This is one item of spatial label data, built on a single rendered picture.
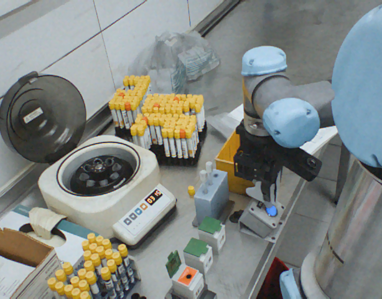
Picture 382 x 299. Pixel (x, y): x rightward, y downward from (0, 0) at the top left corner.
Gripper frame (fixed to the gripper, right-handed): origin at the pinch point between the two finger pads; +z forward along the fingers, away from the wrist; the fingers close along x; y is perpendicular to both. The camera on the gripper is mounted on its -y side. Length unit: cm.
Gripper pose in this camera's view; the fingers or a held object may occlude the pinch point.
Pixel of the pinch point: (272, 204)
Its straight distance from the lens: 99.5
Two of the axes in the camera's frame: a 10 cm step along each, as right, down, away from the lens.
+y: -8.8, -2.3, 4.2
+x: -4.7, 5.9, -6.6
